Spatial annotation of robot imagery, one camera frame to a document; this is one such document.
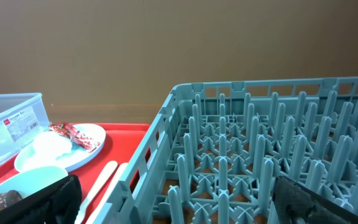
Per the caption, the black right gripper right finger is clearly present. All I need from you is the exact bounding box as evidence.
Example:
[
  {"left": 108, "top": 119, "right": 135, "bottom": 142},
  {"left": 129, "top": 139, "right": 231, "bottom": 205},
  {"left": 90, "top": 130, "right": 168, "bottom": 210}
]
[{"left": 272, "top": 176, "right": 358, "bottom": 224}]

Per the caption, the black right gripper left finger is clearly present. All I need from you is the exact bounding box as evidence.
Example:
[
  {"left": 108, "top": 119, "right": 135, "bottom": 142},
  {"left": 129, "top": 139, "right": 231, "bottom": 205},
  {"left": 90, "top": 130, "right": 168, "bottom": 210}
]
[{"left": 0, "top": 175, "right": 82, "bottom": 224}]

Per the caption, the large light blue plate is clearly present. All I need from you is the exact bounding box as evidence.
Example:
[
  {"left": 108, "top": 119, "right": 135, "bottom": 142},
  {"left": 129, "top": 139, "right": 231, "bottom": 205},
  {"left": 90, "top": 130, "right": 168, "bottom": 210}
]
[{"left": 14, "top": 123, "right": 106, "bottom": 172}]

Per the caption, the brown food piece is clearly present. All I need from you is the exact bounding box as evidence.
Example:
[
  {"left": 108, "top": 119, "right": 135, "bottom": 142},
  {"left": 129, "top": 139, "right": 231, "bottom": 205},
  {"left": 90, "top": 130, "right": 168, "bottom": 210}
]
[{"left": 0, "top": 190, "right": 23, "bottom": 211}]

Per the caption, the white napkin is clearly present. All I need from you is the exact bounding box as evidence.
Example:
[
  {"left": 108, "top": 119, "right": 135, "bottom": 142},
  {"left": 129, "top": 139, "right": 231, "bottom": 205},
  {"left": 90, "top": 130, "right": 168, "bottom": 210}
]
[{"left": 33, "top": 131, "right": 73, "bottom": 160}]

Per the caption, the white plastic spoon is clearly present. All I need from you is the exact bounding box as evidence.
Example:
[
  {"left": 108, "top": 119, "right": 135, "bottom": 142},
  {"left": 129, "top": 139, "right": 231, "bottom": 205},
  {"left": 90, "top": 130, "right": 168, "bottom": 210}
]
[{"left": 74, "top": 161, "right": 118, "bottom": 224}]

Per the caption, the red snack wrapper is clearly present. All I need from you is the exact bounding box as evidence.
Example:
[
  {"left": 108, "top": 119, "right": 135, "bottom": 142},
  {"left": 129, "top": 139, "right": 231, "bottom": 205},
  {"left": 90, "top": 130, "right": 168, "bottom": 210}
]
[{"left": 49, "top": 123, "right": 101, "bottom": 152}]

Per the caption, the white plastic fork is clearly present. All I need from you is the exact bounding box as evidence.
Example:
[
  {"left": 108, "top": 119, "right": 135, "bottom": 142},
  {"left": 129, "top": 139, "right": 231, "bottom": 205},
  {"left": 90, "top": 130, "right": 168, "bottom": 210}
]
[{"left": 86, "top": 162, "right": 128, "bottom": 224}]

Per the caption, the grey dishwasher rack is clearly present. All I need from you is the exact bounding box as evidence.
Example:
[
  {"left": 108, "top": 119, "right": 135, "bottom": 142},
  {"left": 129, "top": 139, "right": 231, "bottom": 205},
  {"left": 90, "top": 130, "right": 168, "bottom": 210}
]
[{"left": 95, "top": 77, "right": 358, "bottom": 223}]

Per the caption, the red plastic tray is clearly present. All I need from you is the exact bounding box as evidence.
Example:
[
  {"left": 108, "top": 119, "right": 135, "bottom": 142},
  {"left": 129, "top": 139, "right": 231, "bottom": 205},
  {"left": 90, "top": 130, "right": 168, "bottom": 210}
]
[{"left": 0, "top": 123, "right": 149, "bottom": 223}]

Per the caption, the clear plastic bin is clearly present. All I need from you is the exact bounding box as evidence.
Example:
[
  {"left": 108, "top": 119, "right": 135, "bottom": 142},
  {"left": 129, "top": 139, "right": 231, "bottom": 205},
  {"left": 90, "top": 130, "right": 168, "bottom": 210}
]
[{"left": 0, "top": 93, "right": 50, "bottom": 166}]

